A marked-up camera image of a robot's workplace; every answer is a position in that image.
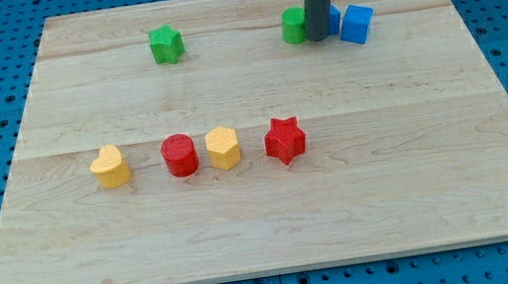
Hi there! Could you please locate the green cylinder block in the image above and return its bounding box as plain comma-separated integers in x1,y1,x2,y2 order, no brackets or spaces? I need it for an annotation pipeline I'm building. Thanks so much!
281,7,306,44

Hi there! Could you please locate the red star block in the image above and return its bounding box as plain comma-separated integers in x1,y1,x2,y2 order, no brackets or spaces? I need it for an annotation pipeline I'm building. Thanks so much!
264,116,307,166

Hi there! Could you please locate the green star block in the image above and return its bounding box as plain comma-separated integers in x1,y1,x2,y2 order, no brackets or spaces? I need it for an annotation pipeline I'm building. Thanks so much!
148,24,185,64

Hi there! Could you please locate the yellow hexagon block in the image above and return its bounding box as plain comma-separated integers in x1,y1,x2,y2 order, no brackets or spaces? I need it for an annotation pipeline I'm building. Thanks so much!
204,126,242,171

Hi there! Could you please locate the red cylinder block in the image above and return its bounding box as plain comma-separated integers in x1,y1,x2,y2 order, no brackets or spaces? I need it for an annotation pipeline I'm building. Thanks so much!
160,133,199,178

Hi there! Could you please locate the yellow heart block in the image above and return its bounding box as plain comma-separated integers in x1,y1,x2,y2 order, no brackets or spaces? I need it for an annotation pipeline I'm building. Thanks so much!
90,144,132,189

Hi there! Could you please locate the blue block behind rod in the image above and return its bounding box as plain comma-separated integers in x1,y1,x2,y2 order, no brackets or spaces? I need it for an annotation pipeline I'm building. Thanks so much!
328,5,341,36

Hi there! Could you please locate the light wooden board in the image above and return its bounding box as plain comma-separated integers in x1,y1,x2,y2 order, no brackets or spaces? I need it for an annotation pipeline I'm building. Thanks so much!
0,0,508,284

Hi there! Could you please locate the blue cube block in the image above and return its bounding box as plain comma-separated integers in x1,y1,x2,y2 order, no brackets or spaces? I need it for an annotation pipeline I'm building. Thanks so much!
340,5,374,44

